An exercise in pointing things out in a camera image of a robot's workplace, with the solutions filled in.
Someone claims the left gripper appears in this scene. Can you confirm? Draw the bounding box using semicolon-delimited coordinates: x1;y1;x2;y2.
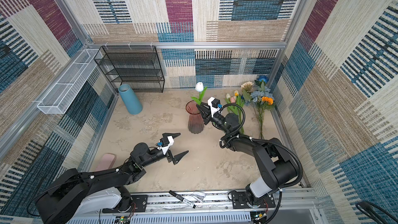
140;133;187;169

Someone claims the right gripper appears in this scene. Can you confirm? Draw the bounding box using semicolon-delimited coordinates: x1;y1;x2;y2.
196;101;229;134

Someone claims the dark red glass vase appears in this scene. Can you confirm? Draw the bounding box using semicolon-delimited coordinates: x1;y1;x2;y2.
186;100;204;134

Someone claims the pink tulip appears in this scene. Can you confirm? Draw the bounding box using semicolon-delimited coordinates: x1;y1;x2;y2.
229;94;241;124

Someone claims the yellow tulip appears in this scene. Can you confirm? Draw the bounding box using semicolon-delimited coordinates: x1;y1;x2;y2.
234;91;246;135

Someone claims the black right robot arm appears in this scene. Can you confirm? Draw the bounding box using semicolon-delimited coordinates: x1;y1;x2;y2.
197;97;304;208

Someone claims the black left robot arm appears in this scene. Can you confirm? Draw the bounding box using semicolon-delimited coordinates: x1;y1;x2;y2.
33;133;187;224

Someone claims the teal cylindrical vase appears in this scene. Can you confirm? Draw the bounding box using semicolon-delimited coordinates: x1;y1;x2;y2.
118;84;143;115

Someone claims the mixed blue orange bouquet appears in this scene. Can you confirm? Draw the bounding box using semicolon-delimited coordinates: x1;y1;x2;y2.
240;75;275;139

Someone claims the black marker pen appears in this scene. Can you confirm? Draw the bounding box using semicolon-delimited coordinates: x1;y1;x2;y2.
169;190;196;208

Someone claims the pink flat tray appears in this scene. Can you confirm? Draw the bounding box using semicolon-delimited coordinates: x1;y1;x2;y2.
94;153;116;172

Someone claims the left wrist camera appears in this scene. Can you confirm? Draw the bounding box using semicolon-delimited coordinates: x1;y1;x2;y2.
157;137;174;155

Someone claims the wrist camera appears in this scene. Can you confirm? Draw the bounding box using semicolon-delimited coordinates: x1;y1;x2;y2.
207;97;222;118
157;137;174;155

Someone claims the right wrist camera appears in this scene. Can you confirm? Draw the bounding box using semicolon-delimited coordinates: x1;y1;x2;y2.
207;97;222;118

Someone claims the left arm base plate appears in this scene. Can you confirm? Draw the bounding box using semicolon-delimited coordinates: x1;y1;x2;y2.
101;195;148;214

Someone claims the black wire shelf rack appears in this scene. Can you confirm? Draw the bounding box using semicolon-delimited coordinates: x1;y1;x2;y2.
94;46;165;92

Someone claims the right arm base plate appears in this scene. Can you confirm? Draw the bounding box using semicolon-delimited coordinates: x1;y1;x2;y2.
227;190;276;209

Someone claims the white wire mesh basket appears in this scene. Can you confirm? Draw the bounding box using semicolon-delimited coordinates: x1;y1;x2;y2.
37;49;98;115

